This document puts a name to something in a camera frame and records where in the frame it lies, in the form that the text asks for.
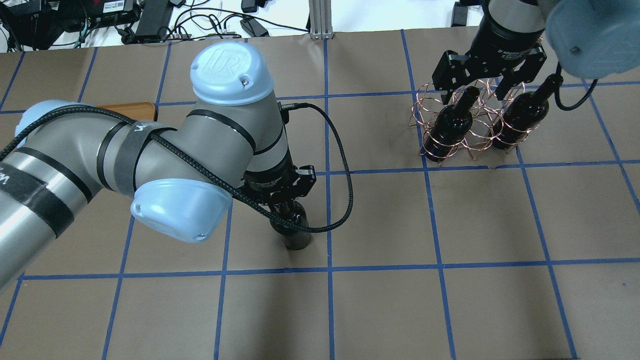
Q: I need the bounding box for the black power adapter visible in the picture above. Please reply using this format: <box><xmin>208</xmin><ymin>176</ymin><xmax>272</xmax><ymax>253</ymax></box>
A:
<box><xmin>134</xmin><ymin>0</ymin><xmax>174</xmax><ymax>43</ymax></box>

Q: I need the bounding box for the copper wire wine basket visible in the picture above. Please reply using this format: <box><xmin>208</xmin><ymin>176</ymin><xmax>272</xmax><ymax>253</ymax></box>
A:
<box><xmin>408</xmin><ymin>78</ymin><xmax>526</xmax><ymax>166</ymax></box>

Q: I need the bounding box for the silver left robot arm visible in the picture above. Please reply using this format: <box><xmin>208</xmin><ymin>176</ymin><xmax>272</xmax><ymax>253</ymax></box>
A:
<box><xmin>0</xmin><ymin>41</ymin><xmax>316</xmax><ymax>291</ymax></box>

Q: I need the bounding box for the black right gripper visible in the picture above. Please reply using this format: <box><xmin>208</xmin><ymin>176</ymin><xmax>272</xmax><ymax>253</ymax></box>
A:
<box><xmin>432</xmin><ymin>22</ymin><xmax>547</xmax><ymax>93</ymax></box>

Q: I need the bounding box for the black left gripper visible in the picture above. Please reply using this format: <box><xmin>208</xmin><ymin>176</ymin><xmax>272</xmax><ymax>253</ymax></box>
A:
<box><xmin>242</xmin><ymin>162</ymin><xmax>317</xmax><ymax>205</ymax></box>

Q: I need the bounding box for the aluminium frame post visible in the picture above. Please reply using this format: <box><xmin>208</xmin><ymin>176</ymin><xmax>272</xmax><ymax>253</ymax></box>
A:
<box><xmin>308</xmin><ymin>0</ymin><xmax>335</xmax><ymax>41</ymax></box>

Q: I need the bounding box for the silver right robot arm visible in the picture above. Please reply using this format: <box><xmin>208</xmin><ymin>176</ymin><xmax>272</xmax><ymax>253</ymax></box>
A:
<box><xmin>432</xmin><ymin>0</ymin><xmax>640</xmax><ymax>103</ymax></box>

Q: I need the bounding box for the dark wine bottle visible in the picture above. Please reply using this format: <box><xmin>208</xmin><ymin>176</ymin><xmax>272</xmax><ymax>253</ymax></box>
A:
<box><xmin>423</xmin><ymin>86</ymin><xmax>480</xmax><ymax>163</ymax></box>
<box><xmin>270</xmin><ymin>199</ymin><xmax>314</xmax><ymax>252</ymax></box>
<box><xmin>491</xmin><ymin>74</ymin><xmax>563</xmax><ymax>151</ymax></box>

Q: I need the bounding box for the wooden tray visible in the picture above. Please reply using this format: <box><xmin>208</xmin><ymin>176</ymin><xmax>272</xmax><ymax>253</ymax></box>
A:
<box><xmin>98</xmin><ymin>102</ymin><xmax>157</xmax><ymax>122</ymax></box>

